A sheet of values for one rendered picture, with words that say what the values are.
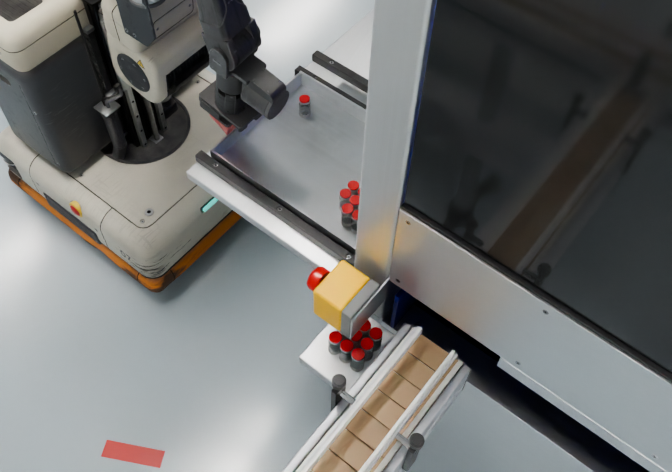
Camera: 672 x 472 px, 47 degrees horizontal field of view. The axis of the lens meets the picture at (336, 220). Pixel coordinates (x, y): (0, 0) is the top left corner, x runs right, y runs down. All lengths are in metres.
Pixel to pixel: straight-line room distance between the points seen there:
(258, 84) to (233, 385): 1.12
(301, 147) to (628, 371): 0.76
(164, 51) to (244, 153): 0.41
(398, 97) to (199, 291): 1.55
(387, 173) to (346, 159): 0.50
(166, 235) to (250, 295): 0.34
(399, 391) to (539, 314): 0.29
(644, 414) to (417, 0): 0.58
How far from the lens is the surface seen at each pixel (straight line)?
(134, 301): 2.34
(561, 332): 0.99
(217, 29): 1.20
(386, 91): 0.85
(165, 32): 1.81
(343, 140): 1.47
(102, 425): 2.21
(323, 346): 1.25
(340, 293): 1.12
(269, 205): 1.36
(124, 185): 2.22
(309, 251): 1.33
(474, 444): 1.45
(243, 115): 1.37
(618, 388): 1.02
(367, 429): 1.15
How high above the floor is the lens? 2.02
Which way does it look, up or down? 56 degrees down
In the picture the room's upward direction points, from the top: 2 degrees clockwise
